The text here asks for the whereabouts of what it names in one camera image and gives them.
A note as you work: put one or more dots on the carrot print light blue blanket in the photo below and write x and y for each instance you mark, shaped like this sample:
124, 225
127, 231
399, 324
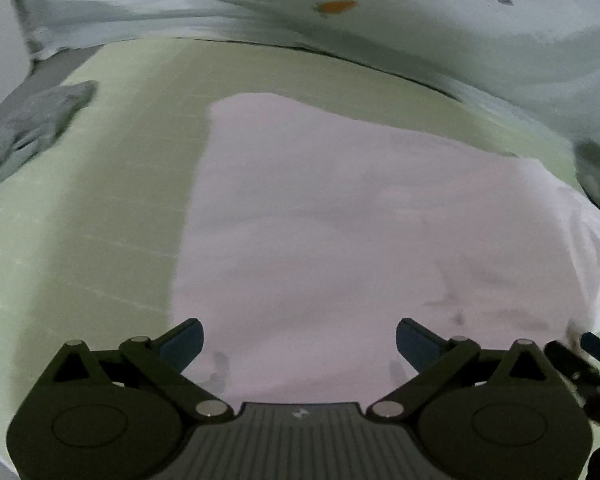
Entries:
405, 50

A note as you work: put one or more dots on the green checked mat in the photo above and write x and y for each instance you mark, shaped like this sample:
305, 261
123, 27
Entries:
105, 210

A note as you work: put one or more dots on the grey garment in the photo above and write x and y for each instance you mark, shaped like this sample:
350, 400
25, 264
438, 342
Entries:
25, 135

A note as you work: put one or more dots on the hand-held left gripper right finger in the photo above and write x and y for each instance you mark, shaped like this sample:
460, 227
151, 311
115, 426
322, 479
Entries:
414, 342

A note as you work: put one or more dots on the dark grey mattress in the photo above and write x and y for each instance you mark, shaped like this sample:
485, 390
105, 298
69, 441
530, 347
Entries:
60, 67

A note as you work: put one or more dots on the white garment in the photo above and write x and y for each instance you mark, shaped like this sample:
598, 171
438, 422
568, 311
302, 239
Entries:
355, 235

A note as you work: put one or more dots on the white board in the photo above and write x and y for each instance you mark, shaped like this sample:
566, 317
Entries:
0, 60

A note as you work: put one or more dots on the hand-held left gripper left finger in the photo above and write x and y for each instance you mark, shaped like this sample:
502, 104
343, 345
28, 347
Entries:
185, 342

